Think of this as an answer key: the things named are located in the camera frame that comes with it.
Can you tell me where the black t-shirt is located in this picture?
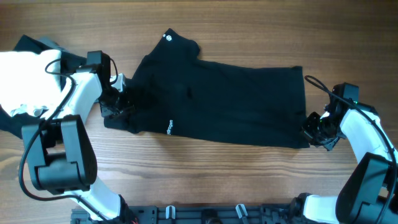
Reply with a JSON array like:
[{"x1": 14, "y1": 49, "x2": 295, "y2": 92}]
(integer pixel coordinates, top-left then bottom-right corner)
[{"x1": 104, "y1": 29, "x2": 309, "y2": 149}]

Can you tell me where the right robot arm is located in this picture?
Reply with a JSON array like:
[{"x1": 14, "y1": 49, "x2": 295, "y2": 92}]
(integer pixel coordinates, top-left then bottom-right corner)
[{"x1": 299, "y1": 83, "x2": 397, "y2": 223}]

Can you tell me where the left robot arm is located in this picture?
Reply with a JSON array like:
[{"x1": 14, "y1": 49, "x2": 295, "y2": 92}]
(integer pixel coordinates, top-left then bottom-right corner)
[{"x1": 19, "y1": 50, "x2": 139, "y2": 223}]

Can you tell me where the black folded garment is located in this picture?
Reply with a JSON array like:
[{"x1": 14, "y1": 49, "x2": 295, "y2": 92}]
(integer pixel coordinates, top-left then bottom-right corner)
[{"x1": 1, "y1": 35, "x2": 86, "y2": 139}]

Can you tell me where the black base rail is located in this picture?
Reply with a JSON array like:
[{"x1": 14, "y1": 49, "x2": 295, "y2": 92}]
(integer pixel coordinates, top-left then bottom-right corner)
[{"x1": 70, "y1": 203, "x2": 299, "y2": 224}]

